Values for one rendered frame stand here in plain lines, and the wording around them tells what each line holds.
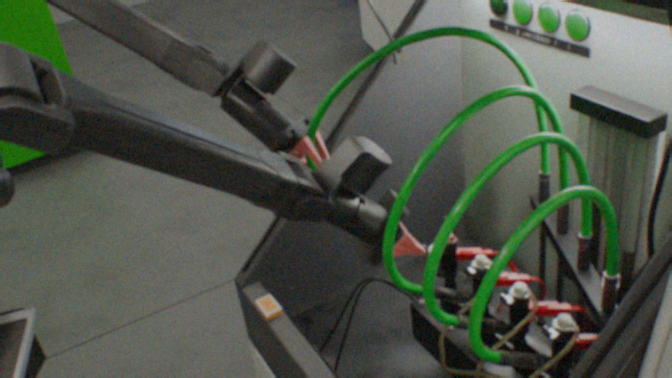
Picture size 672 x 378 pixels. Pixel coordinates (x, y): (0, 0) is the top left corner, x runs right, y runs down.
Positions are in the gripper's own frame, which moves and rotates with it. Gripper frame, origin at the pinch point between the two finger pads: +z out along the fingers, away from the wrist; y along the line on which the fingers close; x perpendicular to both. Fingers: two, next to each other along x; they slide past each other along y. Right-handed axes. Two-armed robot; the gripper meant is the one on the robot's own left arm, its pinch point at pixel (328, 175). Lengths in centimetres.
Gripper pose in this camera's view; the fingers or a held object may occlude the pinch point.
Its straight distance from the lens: 106.7
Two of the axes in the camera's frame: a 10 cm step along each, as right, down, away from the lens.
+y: 2.4, -3.0, 9.2
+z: 7.6, 6.5, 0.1
